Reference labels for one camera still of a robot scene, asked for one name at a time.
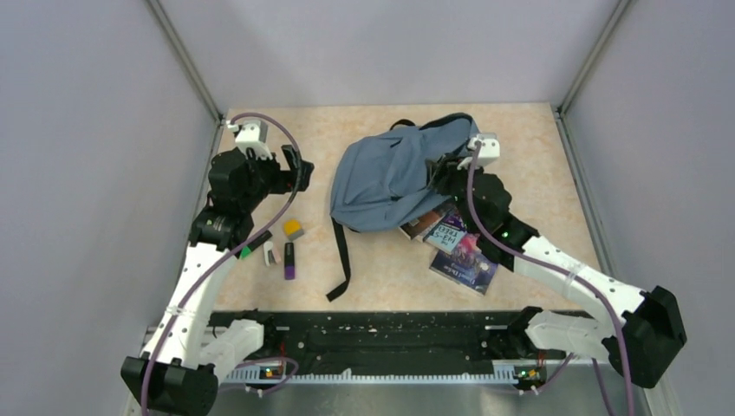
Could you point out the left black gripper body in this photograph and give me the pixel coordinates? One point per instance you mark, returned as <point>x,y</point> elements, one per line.
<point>268,178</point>

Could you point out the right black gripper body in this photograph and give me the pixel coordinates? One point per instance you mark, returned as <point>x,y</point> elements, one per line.
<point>459,202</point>

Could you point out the blue grey backpack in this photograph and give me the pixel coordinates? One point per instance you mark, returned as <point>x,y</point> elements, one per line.
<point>382,181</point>

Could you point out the dark orange thick book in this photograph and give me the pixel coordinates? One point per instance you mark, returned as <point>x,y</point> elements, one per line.
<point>420,228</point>

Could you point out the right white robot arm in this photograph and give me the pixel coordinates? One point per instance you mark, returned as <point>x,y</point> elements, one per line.
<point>640,332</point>

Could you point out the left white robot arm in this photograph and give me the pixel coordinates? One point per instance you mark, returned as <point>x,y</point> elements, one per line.
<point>176,372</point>

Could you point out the light blue treehouse book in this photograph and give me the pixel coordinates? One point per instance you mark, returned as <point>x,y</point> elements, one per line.
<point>448,232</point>

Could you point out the yellow grey eraser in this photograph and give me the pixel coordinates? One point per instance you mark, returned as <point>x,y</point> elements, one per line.
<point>293,229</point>

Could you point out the green black marker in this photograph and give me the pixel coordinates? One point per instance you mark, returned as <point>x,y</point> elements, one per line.
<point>255,244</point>

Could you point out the dark purple galaxy book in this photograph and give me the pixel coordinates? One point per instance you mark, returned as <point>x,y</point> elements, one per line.
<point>466,265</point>

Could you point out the purple black highlighter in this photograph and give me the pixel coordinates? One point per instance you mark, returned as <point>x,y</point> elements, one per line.
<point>289,261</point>

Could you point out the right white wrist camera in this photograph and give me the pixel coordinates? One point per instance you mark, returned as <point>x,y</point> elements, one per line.
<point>480,150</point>

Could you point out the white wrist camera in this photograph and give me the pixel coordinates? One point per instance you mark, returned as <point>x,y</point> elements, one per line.
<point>480,150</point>
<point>251,138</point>

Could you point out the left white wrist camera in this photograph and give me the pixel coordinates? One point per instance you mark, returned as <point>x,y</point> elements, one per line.
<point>251,138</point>

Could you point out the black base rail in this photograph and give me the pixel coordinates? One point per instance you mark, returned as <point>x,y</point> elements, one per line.
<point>388,348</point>

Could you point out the left aluminium frame post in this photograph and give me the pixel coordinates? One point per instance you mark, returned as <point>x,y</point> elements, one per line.
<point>183,58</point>

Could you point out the aluminium frame post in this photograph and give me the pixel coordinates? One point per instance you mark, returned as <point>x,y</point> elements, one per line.
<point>183,58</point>
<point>595,54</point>

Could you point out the right aluminium frame post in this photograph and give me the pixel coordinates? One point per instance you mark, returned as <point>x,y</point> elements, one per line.
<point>595,54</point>

